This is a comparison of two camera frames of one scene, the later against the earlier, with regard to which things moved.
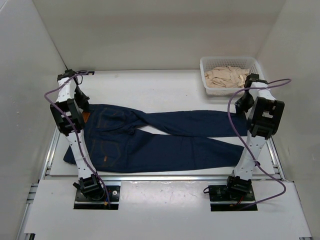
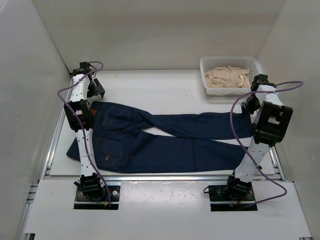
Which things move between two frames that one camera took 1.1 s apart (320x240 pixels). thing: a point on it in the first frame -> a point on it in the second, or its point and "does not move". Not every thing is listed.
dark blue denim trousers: x=109 y=148 does not move
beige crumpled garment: x=226 y=77 does not move
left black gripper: x=83 y=104 -> x=97 y=89
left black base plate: x=114 y=194 does not move
